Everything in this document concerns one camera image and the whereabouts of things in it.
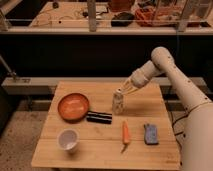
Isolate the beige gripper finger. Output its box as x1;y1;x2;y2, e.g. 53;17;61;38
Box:
123;86;139;95
119;79;131;93

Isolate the orange frying pan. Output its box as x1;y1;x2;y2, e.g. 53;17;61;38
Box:
57;93;112;124

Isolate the black cable on floor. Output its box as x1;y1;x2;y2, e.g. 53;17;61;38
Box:
168;87;189;148

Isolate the orange tool case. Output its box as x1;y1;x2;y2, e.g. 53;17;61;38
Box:
135;8;180;27

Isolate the orange carrot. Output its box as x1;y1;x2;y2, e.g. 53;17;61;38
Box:
121;121;130;153

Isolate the wooden upright post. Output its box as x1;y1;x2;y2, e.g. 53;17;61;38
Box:
87;0;96;32

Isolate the metal clamp stand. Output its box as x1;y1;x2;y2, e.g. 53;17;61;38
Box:
0;55;30;83

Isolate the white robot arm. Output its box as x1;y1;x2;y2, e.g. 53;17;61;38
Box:
121;47;213;171

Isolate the blue sponge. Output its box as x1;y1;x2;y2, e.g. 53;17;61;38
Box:
144;124;159;145

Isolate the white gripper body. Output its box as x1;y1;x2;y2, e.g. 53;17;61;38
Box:
130;60;162;88

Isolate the white cup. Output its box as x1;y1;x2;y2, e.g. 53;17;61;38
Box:
57;129;79;154

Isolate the black bowl on bench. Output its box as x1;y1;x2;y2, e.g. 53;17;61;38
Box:
111;12;134;27

